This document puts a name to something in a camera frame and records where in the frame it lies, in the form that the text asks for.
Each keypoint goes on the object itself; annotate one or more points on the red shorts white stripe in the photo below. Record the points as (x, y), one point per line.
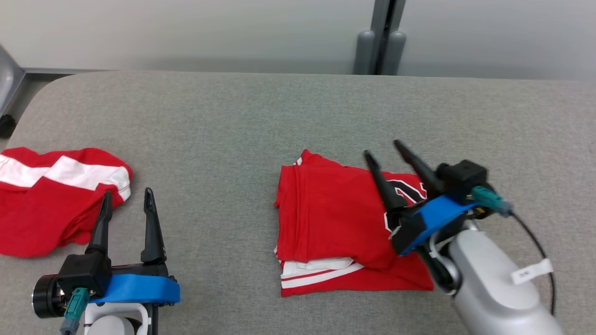
(42, 209)

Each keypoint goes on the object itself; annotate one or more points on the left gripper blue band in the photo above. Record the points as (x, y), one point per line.
(139, 288)

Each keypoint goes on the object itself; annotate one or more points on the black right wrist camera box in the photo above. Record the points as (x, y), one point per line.
(465, 174)

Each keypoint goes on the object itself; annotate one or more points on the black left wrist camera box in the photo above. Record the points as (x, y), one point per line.
(86, 272)

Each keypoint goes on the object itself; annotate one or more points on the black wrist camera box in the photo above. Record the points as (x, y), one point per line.
(86, 272)
(465, 174)

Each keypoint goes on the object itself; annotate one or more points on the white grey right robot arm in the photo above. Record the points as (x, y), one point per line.
(489, 288)

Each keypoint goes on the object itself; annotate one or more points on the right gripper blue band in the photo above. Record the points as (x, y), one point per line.
(428, 218)

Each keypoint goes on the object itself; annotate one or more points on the white label tag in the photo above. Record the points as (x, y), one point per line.
(531, 271)

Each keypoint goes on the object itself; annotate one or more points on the grey metal partition post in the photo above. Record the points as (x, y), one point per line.
(365, 46)

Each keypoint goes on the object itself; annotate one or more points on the grey metal frame with caster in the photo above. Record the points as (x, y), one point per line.
(7, 79)

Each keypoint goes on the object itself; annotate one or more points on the red jersey shirt white sleeves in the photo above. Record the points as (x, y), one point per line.
(326, 214)

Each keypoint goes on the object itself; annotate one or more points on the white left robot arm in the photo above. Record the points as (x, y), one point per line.
(111, 321)

